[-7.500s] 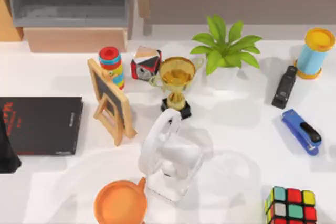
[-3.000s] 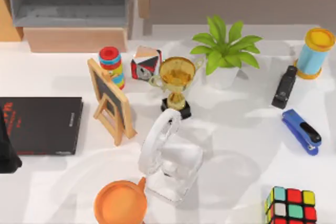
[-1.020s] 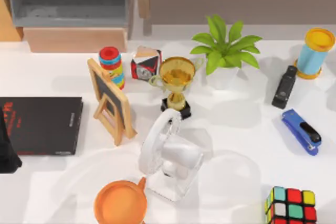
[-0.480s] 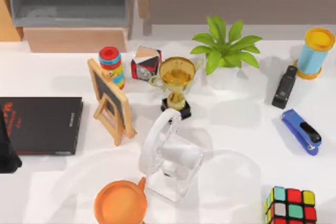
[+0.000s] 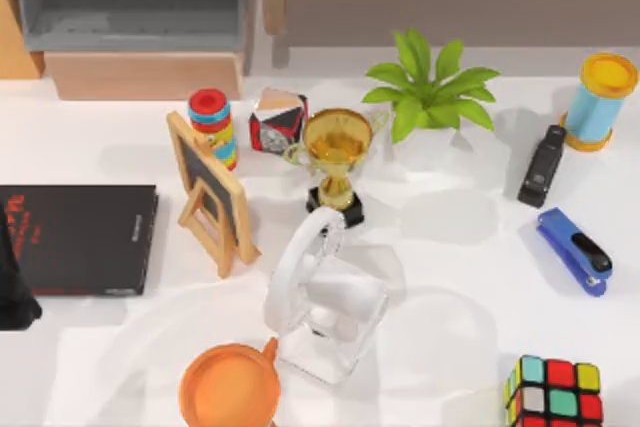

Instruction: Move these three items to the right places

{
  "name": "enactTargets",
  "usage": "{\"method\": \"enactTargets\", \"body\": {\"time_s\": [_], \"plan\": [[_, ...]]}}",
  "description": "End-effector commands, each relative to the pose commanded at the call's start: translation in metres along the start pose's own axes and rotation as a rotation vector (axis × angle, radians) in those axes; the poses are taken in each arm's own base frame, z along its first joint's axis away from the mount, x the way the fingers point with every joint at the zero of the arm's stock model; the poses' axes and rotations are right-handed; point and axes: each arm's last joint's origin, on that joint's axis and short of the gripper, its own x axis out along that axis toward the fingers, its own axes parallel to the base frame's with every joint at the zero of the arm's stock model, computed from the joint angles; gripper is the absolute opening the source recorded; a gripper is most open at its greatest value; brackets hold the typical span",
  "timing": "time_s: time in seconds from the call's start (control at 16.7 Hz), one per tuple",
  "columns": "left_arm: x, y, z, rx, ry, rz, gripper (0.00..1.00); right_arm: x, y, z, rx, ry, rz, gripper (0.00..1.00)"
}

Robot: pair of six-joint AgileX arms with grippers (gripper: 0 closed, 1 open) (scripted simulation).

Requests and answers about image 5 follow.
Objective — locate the black stapler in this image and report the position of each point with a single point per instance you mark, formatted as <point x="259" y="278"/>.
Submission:
<point x="542" y="167"/>

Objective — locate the black and red patterned cube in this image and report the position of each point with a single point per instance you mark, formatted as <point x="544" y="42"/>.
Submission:
<point x="277" y="127"/>

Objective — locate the black book with red print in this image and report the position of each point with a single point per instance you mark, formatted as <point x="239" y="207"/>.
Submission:
<point x="85" y="242"/>

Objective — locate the wooden cupboard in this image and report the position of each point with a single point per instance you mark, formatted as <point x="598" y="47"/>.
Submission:
<point x="15" y="27"/>

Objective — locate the white headphones on clear stand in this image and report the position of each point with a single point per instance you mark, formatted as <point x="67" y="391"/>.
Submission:
<point x="320" y="292"/>

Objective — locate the pale wooden drawer front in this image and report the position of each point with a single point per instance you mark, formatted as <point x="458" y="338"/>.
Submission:
<point x="142" y="74"/>

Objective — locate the yellow and light blue container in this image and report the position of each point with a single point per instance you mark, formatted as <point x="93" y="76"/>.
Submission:
<point x="597" y="102"/>

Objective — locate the blue stapler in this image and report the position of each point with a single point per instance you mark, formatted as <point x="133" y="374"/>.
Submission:
<point x="575" y="249"/>

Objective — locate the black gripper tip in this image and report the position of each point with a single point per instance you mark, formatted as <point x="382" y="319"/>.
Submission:
<point x="12" y="277"/>

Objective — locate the orange cup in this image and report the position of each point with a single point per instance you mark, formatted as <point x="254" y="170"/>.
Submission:
<point x="227" y="387"/>

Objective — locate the green potted plant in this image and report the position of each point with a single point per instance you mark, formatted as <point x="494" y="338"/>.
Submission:
<point x="425" y="92"/>

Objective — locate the stack of coloured rings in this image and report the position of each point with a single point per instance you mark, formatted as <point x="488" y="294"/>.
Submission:
<point x="214" y="129"/>

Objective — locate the wooden framed blackboard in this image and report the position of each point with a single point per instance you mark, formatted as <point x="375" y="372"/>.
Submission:
<point x="210" y="182"/>

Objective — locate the multicoloured puzzle cube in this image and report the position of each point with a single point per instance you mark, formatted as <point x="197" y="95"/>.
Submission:
<point x="555" y="394"/>

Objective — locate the gold trophy with black base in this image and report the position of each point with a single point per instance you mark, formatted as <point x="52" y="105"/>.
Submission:
<point x="336" y="152"/>

